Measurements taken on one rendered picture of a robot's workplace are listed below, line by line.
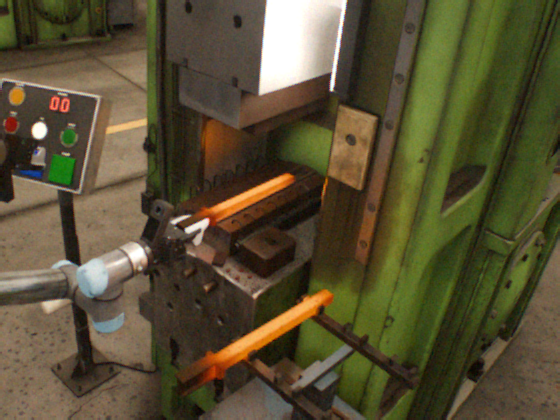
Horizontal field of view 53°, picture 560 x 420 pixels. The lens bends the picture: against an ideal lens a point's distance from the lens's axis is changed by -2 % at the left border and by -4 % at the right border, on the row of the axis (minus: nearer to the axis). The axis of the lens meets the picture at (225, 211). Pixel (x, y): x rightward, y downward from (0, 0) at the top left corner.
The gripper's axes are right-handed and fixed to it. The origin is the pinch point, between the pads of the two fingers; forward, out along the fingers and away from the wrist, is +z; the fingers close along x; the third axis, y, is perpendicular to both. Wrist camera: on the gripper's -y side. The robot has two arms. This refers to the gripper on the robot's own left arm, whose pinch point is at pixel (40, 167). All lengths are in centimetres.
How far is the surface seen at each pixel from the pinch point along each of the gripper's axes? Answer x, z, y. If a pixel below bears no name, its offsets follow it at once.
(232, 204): -50, 12, 2
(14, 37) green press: 297, 353, 92
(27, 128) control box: 14.6, 11.1, 9.2
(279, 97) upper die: -58, 0, 30
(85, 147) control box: -5.4, 11.2, 7.8
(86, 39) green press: 243, 397, 110
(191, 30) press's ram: -38, -12, 39
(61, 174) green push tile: -0.3, 10.5, -1.2
